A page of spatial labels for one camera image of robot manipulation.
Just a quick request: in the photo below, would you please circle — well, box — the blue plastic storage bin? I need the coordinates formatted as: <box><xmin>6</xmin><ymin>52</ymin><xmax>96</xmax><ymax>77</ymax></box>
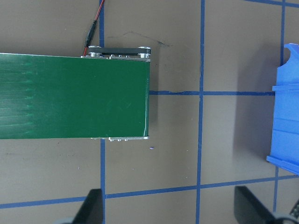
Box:
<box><xmin>266</xmin><ymin>43</ymin><xmax>299</xmax><ymax>175</ymax></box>

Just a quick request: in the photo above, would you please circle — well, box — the green belt conveyor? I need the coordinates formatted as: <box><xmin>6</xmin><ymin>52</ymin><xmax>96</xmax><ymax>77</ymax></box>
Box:
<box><xmin>0</xmin><ymin>45</ymin><xmax>154</xmax><ymax>141</ymax></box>

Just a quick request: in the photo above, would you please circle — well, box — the red black conveyor wire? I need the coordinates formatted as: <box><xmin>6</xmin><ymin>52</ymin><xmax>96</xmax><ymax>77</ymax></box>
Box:
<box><xmin>83</xmin><ymin>0</ymin><xmax>106</xmax><ymax>56</ymax></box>

